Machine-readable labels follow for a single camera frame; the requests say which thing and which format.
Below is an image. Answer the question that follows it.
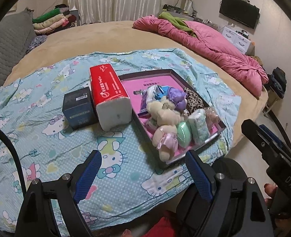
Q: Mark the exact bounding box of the dark blue box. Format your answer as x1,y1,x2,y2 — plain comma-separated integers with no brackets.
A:
63,87,98,129

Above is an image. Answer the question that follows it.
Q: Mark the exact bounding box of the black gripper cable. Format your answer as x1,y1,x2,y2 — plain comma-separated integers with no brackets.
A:
269,109,291,158
0,120,25,193

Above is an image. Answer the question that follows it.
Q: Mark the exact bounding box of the black bag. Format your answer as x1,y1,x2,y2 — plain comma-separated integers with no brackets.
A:
268,67,287,99

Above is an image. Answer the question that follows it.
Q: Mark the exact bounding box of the person's right hand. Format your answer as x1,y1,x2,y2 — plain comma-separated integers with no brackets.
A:
264,184,278,205

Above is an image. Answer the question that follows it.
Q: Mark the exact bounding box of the light blue cartoon printed blanket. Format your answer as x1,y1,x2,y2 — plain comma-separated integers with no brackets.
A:
0,47,242,232

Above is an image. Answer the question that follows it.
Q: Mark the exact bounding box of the stack of folded clothes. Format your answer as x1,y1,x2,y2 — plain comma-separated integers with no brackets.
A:
32,4,80,35

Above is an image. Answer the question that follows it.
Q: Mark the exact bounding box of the white curtain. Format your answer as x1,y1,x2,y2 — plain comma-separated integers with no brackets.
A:
66,0,183,25

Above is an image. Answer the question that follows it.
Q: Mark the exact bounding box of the dark patterned cloth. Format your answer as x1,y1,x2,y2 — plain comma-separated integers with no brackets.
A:
25,35,48,54

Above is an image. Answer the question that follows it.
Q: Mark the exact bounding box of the white purple cotton packet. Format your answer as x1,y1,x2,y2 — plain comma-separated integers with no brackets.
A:
138,85,171,118

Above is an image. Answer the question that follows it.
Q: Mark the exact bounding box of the dresser mirror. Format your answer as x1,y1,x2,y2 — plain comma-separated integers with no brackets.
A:
177,0,193,15

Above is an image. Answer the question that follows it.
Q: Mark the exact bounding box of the pink quilt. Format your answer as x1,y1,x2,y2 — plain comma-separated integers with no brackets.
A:
133,15,269,98

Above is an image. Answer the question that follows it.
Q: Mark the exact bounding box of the person's red clothing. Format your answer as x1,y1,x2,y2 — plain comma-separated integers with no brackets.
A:
145,216,185,237

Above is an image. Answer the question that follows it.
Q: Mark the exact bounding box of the green cloth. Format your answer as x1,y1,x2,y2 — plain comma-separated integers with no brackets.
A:
158,11,198,35

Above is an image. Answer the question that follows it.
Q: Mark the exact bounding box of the cream plush bear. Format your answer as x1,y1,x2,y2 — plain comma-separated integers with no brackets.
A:
147,96,183,130

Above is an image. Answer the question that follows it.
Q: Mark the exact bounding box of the purple scrunchie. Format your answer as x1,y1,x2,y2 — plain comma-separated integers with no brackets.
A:
166,86,188,111

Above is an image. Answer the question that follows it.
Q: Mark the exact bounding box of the plush bear with pink dress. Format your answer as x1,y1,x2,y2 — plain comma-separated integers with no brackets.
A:
152,125,179,162

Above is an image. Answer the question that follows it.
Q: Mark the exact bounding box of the cluttered dark dresser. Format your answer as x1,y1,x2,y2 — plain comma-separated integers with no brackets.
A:
162,4,208,21

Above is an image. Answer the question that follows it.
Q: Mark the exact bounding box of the pink box tray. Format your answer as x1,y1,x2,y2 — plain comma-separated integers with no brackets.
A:
118,69,226,165

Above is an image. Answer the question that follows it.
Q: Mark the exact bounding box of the white drawer cabinet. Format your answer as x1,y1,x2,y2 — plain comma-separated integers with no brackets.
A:
221,25,252,53

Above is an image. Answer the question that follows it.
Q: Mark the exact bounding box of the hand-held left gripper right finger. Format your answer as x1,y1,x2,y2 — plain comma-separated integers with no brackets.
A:
184,149,274,237

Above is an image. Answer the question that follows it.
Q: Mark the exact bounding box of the black wall television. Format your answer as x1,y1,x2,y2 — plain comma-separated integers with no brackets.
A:
219,0,260,29

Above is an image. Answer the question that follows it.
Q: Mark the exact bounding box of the grey quilted sofa cover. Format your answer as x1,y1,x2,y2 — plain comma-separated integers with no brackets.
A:
0,9,37,109

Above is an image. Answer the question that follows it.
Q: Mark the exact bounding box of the leopard print scrunchie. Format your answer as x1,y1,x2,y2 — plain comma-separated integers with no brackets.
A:
184,87,205,115

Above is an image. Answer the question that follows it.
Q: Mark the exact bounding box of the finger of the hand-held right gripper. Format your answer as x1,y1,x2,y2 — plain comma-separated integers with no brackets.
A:
241,119,281,164
259,125,291,164

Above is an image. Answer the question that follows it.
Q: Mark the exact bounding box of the red tissue pack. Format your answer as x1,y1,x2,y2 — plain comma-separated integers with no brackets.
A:
89,64,132,131

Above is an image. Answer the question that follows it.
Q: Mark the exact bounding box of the white green diaper packet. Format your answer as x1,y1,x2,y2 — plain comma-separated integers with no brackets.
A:
187,109,211,145

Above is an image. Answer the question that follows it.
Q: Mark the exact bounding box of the beige bed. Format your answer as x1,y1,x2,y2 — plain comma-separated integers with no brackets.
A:
3,20,269,158

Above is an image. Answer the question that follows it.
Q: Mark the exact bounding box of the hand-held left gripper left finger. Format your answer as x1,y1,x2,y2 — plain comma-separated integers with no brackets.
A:
17,149,104,237

